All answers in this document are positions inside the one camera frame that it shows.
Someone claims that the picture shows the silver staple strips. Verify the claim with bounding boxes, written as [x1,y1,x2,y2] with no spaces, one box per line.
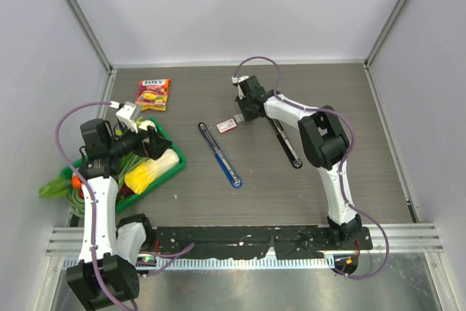
[234,114,245,123]

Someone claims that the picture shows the red white staple box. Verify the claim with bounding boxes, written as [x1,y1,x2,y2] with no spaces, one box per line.
[216,119,237,134]

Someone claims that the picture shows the black stapler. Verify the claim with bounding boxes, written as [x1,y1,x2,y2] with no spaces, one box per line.
[270,119,303,169]

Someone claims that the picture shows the blue stapler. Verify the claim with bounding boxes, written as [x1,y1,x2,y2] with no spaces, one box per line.
[198,122,242,189]

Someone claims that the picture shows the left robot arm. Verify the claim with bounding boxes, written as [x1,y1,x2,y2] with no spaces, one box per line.
[66,119,180,310]

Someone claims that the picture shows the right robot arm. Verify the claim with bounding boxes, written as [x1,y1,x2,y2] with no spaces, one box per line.
[232,76,362,249]

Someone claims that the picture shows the napa cabbage toy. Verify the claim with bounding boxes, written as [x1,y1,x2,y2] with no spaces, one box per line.
[125,149,180,194]

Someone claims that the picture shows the candy snack bag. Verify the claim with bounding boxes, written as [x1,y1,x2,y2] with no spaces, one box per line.
[135,79,171,111]

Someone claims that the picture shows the orange carrot toy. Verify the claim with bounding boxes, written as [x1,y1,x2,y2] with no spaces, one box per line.
[71,175,82,189]

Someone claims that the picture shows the green plastic tray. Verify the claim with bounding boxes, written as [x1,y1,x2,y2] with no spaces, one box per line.
[60,117,188,216]

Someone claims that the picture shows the green leafy vegetable toy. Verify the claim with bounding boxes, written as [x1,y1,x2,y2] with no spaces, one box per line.
[39,176,72,199]

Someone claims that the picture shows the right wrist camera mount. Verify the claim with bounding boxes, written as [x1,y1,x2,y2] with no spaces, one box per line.
[231,76,250,99]

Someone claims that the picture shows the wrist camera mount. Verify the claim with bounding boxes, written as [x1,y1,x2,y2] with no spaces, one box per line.
[109,101,141,133]
[231,76,250,99]

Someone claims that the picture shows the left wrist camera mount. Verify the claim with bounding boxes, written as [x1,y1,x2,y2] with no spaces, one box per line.
[109,101,141,133]

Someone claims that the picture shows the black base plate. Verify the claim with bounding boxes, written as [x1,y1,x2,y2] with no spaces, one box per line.
[141,225,373,260]

